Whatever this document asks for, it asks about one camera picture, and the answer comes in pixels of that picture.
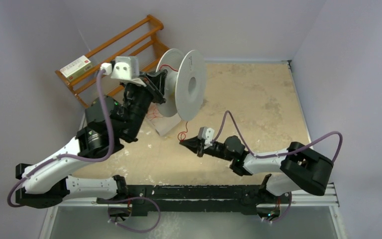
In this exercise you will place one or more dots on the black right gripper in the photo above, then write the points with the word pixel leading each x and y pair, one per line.
pixel 195 144

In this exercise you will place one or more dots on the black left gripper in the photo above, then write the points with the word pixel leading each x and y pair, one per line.
pixel 155 85

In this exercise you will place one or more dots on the grey cable spool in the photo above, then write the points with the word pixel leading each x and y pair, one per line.
pixel 185 83

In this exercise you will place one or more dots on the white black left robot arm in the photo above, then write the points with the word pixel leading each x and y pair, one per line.
pixel 110 124

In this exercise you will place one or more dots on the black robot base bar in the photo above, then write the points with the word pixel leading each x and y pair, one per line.
pixel 244 199

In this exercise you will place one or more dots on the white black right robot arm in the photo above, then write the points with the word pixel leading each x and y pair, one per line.
pixel 291 169

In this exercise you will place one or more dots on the clear plastic tray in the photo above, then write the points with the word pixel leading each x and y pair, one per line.
pixel 161 124

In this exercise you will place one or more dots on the orange wooden rack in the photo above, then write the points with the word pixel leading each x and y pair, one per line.
pixel 149 40

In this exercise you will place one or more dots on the white cardboard box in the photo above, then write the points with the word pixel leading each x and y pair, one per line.
pixel 76 68

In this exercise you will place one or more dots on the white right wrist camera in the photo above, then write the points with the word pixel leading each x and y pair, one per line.
pixel 206 136

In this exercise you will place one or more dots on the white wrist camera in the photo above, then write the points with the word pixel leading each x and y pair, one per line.
pixel 206 136
pixel 125 69

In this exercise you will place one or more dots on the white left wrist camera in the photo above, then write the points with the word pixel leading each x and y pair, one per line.
pixel 125 69

